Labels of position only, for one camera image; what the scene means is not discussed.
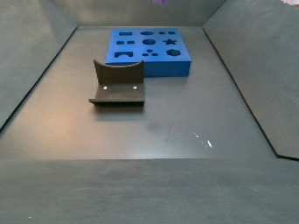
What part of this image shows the black curved holder stand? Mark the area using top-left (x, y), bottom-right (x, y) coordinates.
top-left (88, 60), bottom-right (146, 105)

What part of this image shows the blue shape sorter block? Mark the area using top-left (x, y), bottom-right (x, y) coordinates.
top-left (105, 28), bottom-right (192, 78)

